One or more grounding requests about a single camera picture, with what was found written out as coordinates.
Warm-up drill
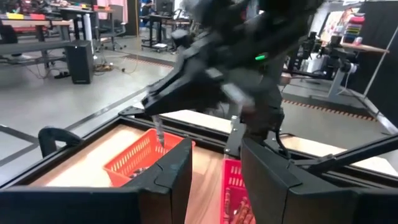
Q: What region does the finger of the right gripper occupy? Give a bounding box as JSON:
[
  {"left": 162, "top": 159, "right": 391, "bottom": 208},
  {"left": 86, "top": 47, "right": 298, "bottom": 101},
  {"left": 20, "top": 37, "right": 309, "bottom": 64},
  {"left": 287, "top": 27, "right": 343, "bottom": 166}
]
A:
[{"left": 141, "top": 63, "right": 226, "bottom": 118}]

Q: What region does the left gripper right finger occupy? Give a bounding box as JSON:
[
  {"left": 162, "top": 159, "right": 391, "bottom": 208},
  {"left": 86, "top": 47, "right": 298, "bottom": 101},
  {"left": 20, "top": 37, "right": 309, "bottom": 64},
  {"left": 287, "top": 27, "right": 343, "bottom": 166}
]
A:
[{"left": 240, "top": 138, "right": 398, "bottom": 224}]

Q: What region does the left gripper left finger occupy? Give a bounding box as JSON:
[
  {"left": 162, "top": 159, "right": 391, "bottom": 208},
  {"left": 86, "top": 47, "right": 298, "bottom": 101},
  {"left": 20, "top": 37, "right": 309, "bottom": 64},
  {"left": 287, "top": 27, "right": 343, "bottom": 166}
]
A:
[{"left": 0, "top": 138, "right": 194, "bottom": 224}]

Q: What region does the grey crayon white label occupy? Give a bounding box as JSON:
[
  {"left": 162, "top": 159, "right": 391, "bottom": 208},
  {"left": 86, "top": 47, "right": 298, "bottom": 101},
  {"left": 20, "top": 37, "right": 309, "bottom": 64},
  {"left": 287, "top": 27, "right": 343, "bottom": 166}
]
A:
[{"left": 153, "top": 114, "right": 166, "bottom": 149}]

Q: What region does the orange crayon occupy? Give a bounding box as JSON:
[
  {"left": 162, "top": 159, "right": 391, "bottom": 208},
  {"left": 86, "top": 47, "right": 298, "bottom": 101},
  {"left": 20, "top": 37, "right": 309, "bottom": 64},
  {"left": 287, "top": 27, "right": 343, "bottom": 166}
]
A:
[{"left": 233, "top": 195, "right": 256, "bottom": 224}]

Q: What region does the red crayon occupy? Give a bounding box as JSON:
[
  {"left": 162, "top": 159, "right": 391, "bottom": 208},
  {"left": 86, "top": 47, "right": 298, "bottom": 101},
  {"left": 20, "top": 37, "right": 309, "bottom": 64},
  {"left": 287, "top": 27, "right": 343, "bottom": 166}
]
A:
[{"left": 223, "top": 186, "right": 234, "bottom": 223}]

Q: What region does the orange plastic basket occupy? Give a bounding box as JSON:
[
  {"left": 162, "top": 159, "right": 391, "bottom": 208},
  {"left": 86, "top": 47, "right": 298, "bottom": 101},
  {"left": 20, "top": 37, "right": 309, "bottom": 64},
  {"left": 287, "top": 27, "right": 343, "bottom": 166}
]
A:
[{"left": 103, "top": 128, "right": 197, "bottom": 188}]

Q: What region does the black table clamp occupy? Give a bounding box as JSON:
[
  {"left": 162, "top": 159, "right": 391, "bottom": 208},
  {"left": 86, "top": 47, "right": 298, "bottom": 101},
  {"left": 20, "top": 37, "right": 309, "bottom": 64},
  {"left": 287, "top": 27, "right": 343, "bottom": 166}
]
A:
[{"left": 37, "top": 125, "right": 85, "bottom": 159}]

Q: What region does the red plastic basket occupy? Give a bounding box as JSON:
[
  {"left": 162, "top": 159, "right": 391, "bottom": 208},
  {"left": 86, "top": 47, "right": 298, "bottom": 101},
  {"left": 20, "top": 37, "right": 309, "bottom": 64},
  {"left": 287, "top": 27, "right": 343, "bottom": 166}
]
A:
[{"left": 220, "top": 157, "right": 258, "bottom": 224}]

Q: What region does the black office chair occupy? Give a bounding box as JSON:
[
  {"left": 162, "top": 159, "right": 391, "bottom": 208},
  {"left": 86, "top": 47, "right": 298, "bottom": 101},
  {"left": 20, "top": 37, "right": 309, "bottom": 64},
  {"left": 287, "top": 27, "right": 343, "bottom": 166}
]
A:
[{"left": 101, "top": 4, "right": 127, "bottom": 51}]

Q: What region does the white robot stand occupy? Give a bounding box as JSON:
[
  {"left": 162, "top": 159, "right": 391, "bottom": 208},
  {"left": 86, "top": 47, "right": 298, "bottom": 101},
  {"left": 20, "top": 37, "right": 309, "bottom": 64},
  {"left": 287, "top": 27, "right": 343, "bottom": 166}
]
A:
[{"left": 326, "top": 62, "right": 358, "bottom": 103}]

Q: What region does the black computer tower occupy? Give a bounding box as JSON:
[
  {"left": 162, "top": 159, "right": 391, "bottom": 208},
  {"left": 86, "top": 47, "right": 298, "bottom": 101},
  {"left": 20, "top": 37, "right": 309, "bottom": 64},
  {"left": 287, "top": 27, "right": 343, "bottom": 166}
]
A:
[{"left": 65, "top": 39, "right": 95, "bottom": 85}]

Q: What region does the wooden shelf board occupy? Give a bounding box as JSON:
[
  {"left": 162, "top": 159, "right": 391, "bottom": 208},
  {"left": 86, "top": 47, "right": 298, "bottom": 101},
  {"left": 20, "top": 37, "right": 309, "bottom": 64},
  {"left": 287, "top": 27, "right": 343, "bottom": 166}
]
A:
[{"left": 340, "top": 42, "right": 390, "bottom": 54}]

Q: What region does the grey work desk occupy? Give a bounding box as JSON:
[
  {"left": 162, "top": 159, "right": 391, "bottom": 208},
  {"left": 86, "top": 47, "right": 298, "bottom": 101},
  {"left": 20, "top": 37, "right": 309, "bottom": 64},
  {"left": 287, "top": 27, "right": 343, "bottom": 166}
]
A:
[{"left": 0, "top": 12, "right": 73, "bottom": 69}]

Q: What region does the black aluminium table frame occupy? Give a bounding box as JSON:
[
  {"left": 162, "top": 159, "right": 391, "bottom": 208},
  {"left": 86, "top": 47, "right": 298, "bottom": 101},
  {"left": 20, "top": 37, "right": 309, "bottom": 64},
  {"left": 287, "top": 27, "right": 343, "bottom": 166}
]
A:
[{"left": 0, "top": 105, "right": 398, "bottom": 194}]

